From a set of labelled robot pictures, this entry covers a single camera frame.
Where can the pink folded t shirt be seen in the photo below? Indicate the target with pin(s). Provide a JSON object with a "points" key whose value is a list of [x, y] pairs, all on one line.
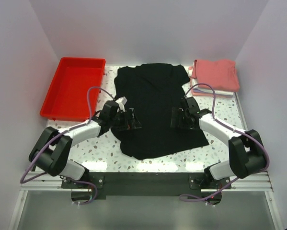
{"points": [[220, 75]]}

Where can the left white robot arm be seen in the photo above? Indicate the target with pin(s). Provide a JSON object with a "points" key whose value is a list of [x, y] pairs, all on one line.
{"points": [[51, 151]]}

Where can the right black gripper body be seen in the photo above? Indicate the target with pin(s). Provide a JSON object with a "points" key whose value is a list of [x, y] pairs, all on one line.
{"points": [[184, 121]]}

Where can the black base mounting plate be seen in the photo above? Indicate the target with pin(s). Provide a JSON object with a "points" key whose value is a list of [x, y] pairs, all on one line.
{"points": [[145, 184]]}

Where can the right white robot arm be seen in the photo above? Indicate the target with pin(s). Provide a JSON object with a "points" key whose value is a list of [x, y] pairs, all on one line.
{"points": [[247, 154]]}

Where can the red plastic tray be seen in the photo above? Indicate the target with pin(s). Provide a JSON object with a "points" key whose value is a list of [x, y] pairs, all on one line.
{"points": [[66, 96]]}

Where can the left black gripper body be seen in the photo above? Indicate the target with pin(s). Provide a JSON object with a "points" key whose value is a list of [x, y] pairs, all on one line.
{"points": [[120, 121]]}

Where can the black t shirt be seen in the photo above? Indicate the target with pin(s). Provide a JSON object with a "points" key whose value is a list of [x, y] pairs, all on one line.
{"points": [[153, 90]]}

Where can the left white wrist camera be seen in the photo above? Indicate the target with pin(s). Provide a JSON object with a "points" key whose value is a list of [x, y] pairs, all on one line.
{"points": [[121, 101]]}

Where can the lavender folded t shirt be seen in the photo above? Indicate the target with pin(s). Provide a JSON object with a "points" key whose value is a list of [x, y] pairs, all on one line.
{"points": [[217, 92]]}

